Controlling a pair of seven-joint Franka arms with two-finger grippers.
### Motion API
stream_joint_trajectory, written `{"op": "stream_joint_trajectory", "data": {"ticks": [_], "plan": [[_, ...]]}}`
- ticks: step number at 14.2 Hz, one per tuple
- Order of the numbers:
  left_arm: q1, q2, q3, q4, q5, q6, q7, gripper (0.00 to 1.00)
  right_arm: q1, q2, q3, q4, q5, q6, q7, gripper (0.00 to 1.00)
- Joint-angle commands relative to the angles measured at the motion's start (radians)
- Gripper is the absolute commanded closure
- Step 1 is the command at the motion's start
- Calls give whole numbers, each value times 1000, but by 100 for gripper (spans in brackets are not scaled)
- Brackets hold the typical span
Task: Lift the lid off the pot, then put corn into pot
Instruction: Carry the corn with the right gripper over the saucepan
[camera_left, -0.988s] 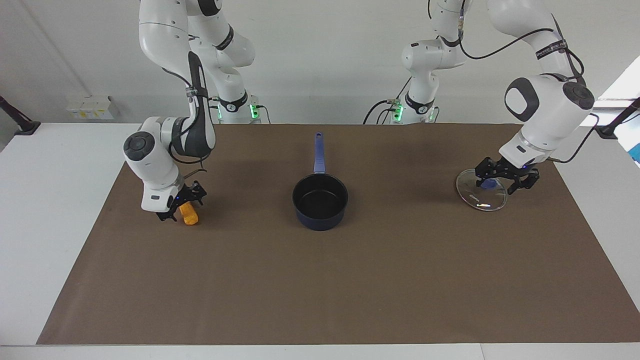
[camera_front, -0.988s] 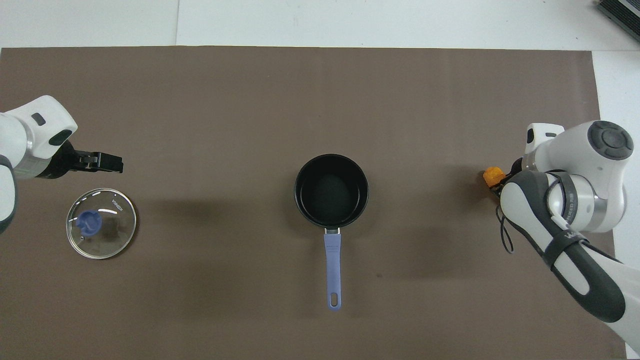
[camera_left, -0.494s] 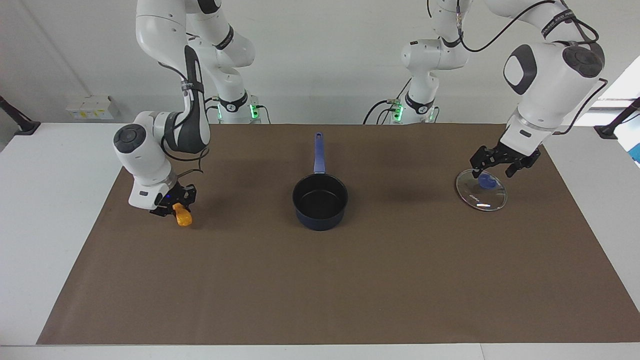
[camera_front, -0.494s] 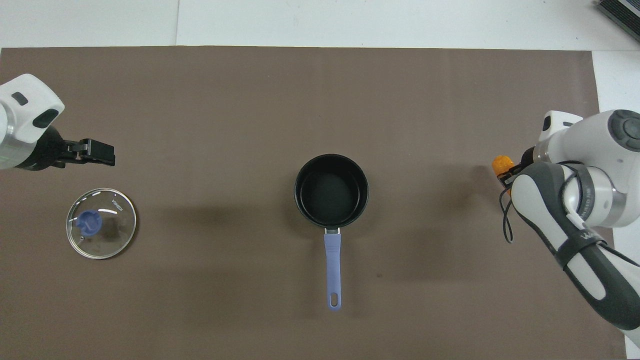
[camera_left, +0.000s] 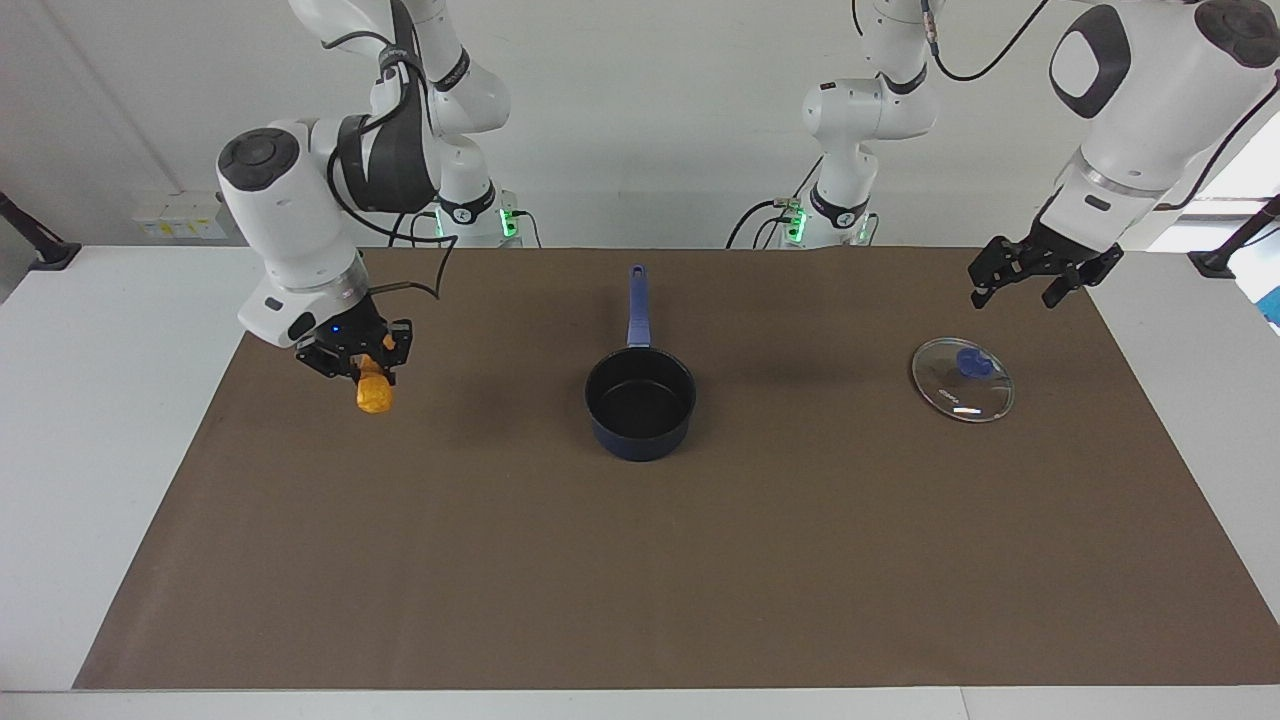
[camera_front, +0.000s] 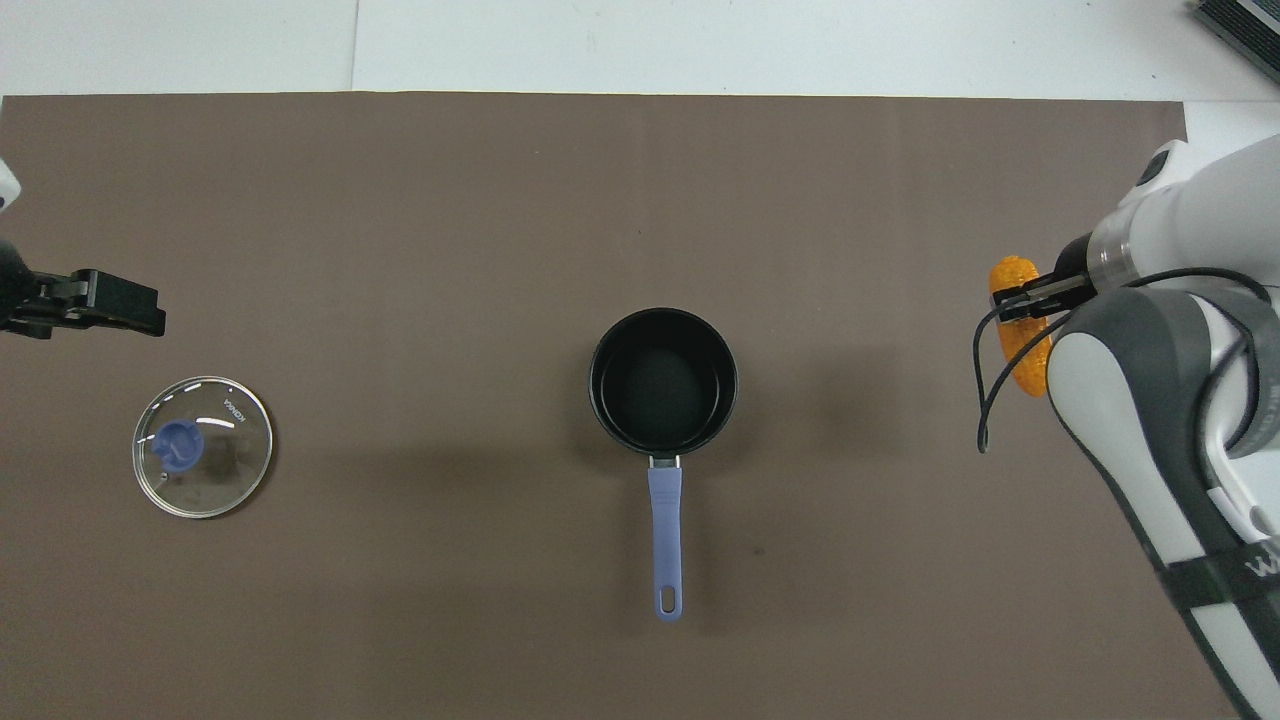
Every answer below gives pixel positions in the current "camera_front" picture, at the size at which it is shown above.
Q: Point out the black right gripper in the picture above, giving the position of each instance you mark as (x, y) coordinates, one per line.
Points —
(1075, 265)

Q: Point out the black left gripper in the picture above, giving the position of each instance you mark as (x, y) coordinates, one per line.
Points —
(30, 300)

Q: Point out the yellow corn cob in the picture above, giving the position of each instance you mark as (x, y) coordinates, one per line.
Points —
(1022, 350)

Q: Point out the glass lid with blue knob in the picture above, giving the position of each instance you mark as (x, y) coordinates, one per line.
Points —
(225, 470)

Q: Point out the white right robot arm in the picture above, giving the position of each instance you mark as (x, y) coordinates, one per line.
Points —
(1150, 420)

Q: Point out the brown table mat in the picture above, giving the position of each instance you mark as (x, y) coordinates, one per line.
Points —
(400, 250)

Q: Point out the grey ribbed metal box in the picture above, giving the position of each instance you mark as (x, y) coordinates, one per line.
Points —
(1245, 25)

